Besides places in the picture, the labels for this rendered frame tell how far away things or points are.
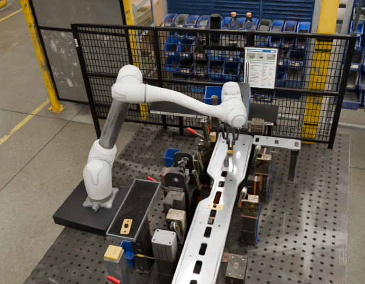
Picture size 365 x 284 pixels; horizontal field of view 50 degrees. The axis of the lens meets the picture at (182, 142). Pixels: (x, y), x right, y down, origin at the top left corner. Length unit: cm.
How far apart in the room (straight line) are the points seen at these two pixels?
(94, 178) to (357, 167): 257
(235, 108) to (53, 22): 287
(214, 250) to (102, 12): 281
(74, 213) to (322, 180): 160
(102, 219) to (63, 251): 28
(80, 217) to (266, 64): 153
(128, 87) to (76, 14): 226
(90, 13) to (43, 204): 189
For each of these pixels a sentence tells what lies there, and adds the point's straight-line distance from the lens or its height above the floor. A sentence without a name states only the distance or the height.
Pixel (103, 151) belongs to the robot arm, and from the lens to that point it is 249.
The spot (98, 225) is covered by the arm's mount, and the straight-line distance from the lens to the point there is 240.
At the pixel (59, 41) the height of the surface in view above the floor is 91.
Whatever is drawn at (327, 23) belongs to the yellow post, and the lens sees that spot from 261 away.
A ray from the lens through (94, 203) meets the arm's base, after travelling 249.
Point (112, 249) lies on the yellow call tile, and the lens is 175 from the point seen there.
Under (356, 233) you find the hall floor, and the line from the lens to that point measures 345.
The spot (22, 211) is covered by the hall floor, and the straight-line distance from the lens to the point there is 382.
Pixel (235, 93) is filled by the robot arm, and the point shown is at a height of 144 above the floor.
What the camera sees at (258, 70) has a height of 128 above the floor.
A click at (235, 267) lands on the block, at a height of 103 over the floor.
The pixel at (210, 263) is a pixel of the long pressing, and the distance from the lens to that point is 186.
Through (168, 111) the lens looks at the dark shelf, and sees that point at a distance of 276.
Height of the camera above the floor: 251
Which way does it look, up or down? 37 degrees down
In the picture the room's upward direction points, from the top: 4 degrees counter-clockwise
